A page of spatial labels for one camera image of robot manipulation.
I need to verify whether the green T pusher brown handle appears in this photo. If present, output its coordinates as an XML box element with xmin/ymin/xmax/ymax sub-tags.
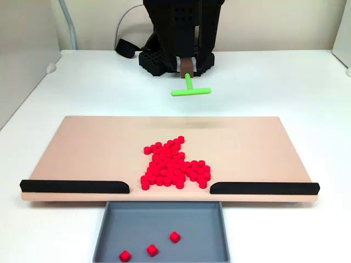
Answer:
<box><xmin>171</xmin><ymin>56</ymin><xmax>212</xmax><ymax>98</ymax></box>

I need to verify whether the grey bent tube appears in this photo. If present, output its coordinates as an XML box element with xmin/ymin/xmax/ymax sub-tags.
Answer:
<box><xmin>58</xmin><ymin>0</ymin><xmax>78</xmax><ymax>51</ymax></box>

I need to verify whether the peach flat board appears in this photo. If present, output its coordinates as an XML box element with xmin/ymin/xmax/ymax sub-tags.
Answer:
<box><xmin>20</xmin><ymin>115</ymin><xmax>321</xmax><ymax>203</ymax></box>

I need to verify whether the grey shallow tray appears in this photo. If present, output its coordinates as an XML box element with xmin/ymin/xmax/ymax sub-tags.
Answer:
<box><xmin>92</xmin><ymin>201</ymin><xmax>230</xmax><ymax>263</ymax></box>

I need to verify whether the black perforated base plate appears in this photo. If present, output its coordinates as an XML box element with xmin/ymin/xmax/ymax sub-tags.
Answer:
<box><xmin>139</xmin><ymin>50</ymin><xmax>216</xmax><ymax>77</ymax></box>

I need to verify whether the black strap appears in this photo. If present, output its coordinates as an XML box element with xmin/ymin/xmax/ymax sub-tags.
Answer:
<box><xmin>115</xmin><ymin>38</ymin><xmax>141</xmax><ymax>59</ymax></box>

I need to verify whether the white cable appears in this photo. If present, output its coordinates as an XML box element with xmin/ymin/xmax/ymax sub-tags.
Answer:
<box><xmin>114</xmin><ymin>2</ymin><xmax>145</xmax><ymax>52</ymax></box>

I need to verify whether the black edge rail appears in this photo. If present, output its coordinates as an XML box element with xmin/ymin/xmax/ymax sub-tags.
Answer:
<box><xmin>210</xmin><ymin>181</ymin><xmax>321</xmax><ymax>196</ymax></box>
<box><xmin>19</xmin><ymin>179</ymin><xmax>131</xmax><ymax>195</ymax></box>

